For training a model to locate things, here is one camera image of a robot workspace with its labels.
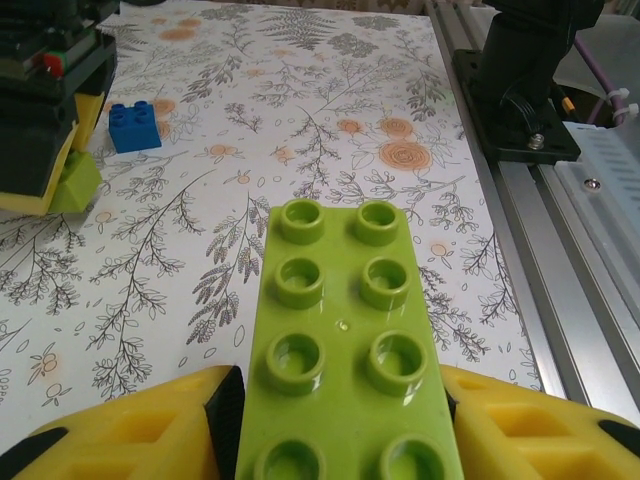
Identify lime 2x2 lego brick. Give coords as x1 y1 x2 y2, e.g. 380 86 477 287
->
49 149 105 215

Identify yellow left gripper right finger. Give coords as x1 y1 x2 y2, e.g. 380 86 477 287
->
439 363 640 480

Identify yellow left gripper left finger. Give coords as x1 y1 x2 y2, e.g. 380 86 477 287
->
14 364 246 480

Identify lime 2x4 lego brick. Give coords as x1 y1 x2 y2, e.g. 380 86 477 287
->
234 198 466 480

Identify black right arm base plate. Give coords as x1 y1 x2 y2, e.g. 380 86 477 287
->
452 47 581 164

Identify wide aluminium mounting rail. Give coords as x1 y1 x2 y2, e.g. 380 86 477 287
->
424 0 640 416

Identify grey slotted cable duct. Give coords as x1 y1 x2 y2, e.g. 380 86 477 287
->
554 122 640 281

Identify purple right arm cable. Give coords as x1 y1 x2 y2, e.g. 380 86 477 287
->
572 34 640 126

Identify blue 2x2 lego brick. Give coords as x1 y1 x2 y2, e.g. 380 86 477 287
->
107 100 164 154

